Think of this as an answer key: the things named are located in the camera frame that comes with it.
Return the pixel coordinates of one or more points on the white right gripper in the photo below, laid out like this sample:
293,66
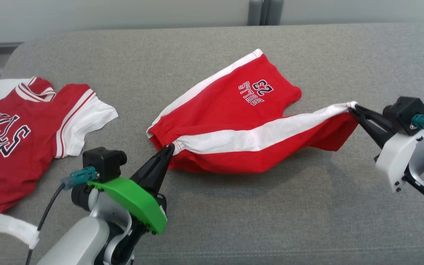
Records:
392,158

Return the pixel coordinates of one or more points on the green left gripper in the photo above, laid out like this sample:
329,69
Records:
134,202

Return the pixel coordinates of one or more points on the red shorts with white stripe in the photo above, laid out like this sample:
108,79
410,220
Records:
234,121

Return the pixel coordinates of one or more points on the red jersey with white sleeves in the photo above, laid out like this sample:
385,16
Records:
20,162

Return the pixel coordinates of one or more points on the white tape on left arm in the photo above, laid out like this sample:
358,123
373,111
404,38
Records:
6,224

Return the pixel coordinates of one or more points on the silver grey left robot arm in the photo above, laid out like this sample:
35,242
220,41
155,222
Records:
83,239

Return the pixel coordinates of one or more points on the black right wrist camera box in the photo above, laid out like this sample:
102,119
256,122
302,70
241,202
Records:
405,114

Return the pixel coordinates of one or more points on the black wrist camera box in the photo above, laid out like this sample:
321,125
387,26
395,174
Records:
103,163
405,114

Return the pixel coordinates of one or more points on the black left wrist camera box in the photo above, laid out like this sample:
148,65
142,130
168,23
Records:
103,163

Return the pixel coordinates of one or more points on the grey vertical wall rail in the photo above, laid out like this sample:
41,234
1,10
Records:
265,11

